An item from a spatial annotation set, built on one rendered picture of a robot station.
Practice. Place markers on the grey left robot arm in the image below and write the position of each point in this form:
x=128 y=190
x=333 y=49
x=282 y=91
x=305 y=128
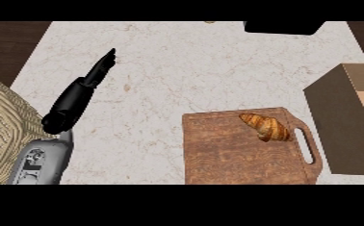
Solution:
x=40 y=161

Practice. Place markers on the brown wooden cutting board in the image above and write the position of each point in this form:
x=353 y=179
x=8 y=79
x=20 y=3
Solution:
x=237 y=154

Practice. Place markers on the brown cardboard box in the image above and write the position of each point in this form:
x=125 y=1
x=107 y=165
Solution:
x=339 y=120

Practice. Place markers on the golden brown croissant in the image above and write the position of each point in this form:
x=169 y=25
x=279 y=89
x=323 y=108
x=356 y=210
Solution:
x=268 y=127

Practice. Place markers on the black appliance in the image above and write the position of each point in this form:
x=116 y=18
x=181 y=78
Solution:
x=283 y=27

